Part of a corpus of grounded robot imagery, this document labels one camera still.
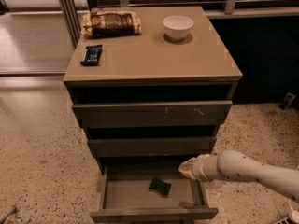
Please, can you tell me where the grey drawer cabinet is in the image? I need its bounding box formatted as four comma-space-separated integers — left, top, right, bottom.
64, 7, 242, 170

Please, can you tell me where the white ceramic bowl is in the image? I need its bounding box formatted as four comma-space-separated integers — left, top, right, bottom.
163, 15, 193, 41

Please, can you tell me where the middle grey drawer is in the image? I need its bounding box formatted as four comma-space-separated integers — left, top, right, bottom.
88, 136, 216, 157

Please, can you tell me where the small dark floor object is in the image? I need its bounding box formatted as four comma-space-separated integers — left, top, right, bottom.
279, 92, 296, 110

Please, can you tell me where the green yellow sponge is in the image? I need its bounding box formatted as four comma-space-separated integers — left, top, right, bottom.
149, 178, 171, 198

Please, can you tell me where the dark blue snack bar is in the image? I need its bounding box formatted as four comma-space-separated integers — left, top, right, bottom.
80, 45, 103, 66

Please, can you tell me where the brown snack bag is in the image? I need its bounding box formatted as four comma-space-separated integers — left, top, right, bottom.
81, 10, 142, 38

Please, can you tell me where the top grey drawer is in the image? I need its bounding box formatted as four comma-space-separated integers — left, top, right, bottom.
73, 101, 233, 128

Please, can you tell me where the white cable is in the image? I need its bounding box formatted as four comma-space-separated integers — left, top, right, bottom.
288, 199, 299, 224

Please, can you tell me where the dark tool on floor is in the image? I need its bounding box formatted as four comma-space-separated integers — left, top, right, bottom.
0, 206, 17, 224

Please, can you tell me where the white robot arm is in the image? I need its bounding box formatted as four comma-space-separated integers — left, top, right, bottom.
178, 150, 299, 203

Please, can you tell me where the bottom grey open drawer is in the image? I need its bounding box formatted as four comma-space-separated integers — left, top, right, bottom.
91, 156, 218, 224

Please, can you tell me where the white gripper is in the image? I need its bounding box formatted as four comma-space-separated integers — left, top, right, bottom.
178, 154, 210, 182

